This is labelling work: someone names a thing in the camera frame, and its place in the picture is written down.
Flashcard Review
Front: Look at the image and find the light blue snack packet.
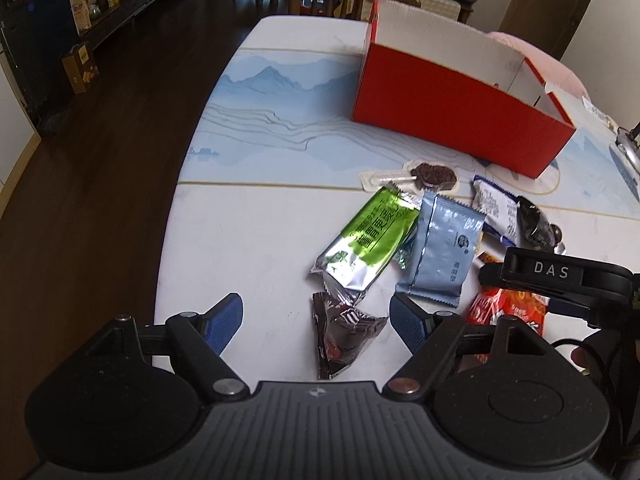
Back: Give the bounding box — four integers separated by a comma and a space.
396, 191, 485, 308

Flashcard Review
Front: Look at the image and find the blue white snack packet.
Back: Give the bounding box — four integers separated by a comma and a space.
472, 176, 521, 247

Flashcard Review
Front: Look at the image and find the red cardboard box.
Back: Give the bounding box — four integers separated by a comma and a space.
352, 0, 575, 179

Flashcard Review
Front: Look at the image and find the dark round candy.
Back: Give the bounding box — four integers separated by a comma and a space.
518, 196, 565, 255

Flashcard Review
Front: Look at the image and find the silver desk lamp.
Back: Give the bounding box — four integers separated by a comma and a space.
615, 124, 640, 176

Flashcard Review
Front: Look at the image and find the green snack packet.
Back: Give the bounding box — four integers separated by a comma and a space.
310, 182, 422, 306

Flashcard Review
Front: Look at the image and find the chocolate lollipop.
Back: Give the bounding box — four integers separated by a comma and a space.
359, 160, 459, 194

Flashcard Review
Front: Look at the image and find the brown paper bag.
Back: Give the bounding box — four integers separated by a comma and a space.
62, 42, 99, 94

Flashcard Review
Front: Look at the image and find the black fridge cabinet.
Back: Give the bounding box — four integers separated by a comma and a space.
1, 0, 79, 134

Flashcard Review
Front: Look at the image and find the paper leaflet on table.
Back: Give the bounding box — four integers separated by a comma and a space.
582, 96, 618, 133

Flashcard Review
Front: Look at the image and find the red ramen snack bag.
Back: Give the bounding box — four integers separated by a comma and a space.
466, 287, 549, 335

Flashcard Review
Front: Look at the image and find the dark brown chocolate wrapper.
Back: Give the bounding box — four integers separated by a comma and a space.
311, 292, 388, 380

